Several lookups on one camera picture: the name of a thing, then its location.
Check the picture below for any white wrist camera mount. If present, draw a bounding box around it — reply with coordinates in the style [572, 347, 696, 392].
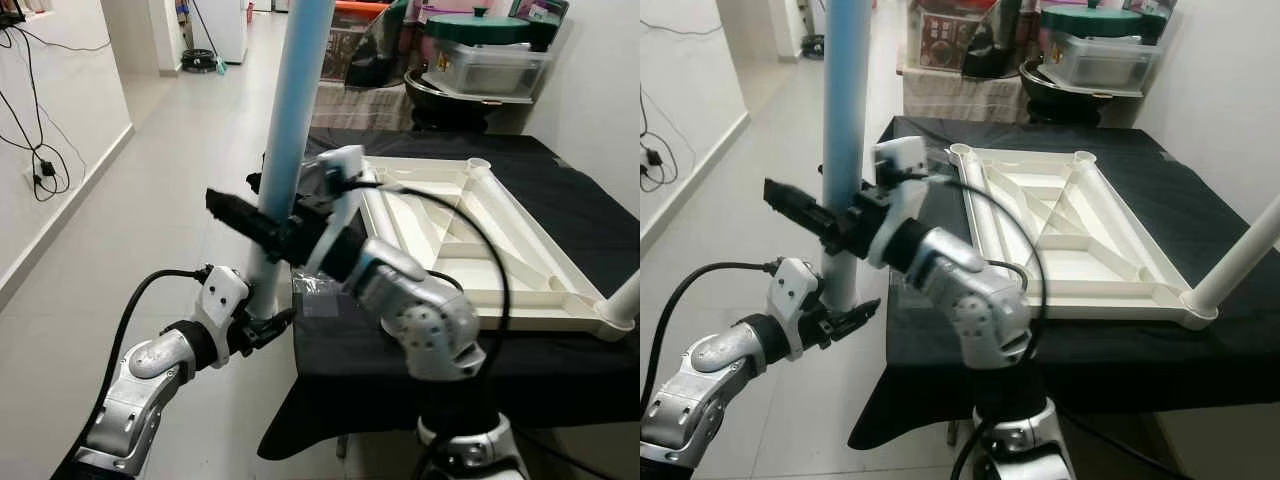
[303, 145, 369, 276]
[764, 256, 825, 363]
[195, 264, 253, 343]
[868, 135, 931, 269]

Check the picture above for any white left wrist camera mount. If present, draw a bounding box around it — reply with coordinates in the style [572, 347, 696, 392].
[195, 264, 253, 343]
[764, 256, 825, 363]

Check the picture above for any clear plastic storage bin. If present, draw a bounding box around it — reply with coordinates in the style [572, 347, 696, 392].
[433, 40, 553, 101]
[1048, 34, 1168, 91]

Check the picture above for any storage box with orange lid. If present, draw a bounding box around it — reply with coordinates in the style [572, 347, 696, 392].
[322, 0, 396, 87]
[903, 0, 988, 73]

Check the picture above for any black round wok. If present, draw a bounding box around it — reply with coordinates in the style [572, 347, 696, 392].
[403, 66, 533, 133]
[1018, 56, 1143, 125]

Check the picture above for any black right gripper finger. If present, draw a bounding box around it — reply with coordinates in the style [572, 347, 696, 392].
[204, 187, 293, 253]
[762, 177, 848, 248]

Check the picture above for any dark green round lid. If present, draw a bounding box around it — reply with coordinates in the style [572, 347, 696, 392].
[423, 6, 538, 47]
[1038, 2, 1148, 41]

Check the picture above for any black plastic bag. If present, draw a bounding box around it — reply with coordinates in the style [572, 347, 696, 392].
[345, 0, 413, 91]
[960, 0, 1043, 81]

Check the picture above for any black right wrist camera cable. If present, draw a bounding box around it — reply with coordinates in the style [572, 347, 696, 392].
[345, 178, 513, 373]
[900, 172, 1048, 480]

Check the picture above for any thin black cable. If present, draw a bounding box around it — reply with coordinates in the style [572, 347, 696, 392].
[10, 25, 113, 55]

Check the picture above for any black tablecloth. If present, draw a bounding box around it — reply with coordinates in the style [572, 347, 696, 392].
[248, 125, 641, 463]
[846, 114, 1280, 453]

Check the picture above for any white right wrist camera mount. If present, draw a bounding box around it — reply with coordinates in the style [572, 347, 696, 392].
[303, 145, 369, 276]
[868, 135, 931, 269]

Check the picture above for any clear crossed tape patch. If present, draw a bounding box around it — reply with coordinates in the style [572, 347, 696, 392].
[293, 278, 348, 323]

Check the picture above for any white plastic children table top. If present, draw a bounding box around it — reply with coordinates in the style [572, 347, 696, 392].
[945, 142, 1221, 333]
[355, 155, 641, 344]

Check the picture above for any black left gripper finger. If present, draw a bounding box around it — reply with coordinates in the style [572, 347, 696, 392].
[255, 307, 299, 348]
[826, 297, 884, 343]

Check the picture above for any broom with teal head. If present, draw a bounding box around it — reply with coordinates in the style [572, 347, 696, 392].
[188, 0, 230, 77]

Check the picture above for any beige patterned table cloth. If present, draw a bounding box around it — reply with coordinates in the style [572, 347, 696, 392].
[313, 80, 418, 133]
[898, 66, 1033, 125]

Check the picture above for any black power cable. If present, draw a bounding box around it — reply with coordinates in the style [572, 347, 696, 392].
[0, 22, 73, 203]
[640, 88, 683, 193]

